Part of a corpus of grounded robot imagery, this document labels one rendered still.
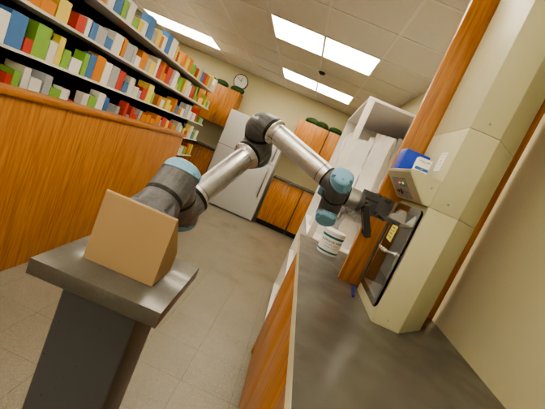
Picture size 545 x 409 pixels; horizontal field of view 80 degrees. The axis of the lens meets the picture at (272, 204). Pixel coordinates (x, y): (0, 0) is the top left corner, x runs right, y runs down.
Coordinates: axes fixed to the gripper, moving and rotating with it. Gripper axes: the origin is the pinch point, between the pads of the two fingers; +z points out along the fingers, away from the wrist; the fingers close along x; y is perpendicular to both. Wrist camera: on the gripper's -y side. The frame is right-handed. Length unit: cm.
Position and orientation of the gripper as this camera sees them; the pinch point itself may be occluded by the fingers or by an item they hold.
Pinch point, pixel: (405, 227)
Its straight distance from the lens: 131.5
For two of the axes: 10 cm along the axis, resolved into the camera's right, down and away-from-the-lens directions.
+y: 4.0, -9.1, -1.5
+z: 9.1, 4.0, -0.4
